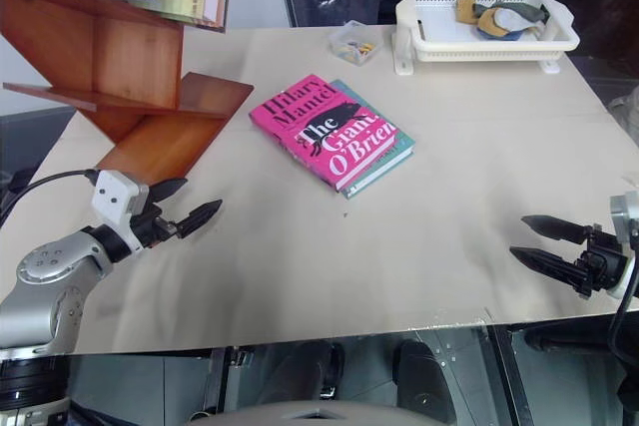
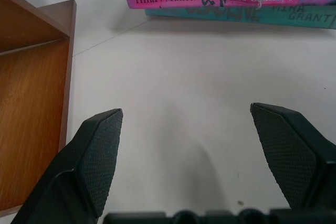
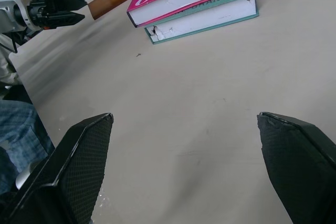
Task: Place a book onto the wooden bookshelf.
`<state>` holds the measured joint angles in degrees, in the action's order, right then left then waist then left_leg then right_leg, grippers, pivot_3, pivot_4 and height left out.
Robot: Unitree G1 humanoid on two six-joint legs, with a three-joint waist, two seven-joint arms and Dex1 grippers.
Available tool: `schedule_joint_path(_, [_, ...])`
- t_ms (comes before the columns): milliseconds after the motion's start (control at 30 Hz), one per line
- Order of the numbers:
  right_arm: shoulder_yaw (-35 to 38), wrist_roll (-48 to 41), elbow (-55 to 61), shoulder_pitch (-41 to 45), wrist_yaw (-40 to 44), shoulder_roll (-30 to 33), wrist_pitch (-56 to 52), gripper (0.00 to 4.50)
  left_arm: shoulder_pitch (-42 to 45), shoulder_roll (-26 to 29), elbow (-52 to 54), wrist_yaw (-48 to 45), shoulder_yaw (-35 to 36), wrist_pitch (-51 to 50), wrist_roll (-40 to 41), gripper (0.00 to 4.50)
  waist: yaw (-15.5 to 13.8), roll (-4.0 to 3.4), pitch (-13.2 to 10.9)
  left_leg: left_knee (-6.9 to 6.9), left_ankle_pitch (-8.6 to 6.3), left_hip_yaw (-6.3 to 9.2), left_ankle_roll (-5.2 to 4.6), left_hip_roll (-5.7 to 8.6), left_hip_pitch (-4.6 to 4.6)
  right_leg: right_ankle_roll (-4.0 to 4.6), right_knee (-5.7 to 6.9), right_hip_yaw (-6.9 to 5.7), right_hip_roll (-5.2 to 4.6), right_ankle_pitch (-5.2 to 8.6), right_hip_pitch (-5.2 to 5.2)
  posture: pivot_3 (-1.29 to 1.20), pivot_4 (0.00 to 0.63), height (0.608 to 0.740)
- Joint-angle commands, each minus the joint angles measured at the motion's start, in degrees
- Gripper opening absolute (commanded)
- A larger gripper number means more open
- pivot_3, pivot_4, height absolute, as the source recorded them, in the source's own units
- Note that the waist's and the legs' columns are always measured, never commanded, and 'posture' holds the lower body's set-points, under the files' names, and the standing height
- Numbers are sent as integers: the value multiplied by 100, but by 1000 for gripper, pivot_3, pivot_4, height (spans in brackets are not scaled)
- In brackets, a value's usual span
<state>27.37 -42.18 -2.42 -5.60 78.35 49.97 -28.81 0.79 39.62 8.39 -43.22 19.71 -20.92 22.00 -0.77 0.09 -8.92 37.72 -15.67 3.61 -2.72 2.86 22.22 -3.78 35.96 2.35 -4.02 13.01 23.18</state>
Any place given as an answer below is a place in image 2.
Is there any wooden shelf box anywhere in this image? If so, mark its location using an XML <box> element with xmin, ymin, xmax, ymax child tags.
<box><xmin>0</xmin><ymin>0</ymin><xmax>78</xmax><ymax>217</ymax></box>

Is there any teal paperback book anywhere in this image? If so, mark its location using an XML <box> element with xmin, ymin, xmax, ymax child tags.
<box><xmin>143</xmin><ymin>0</ymin><xmax>336</xmax><ymax>30</ymax></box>

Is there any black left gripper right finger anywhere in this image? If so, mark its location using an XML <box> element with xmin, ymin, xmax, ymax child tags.
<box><xmin>250</xmin><ymin>102</ymin><xmax>336</xmax><ymax>211</ymax></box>

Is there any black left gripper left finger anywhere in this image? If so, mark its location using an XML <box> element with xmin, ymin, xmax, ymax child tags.
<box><xmin>9</xmin><ymin>108</ymin><xmax>123</xmax><ymax>224</ymax></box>

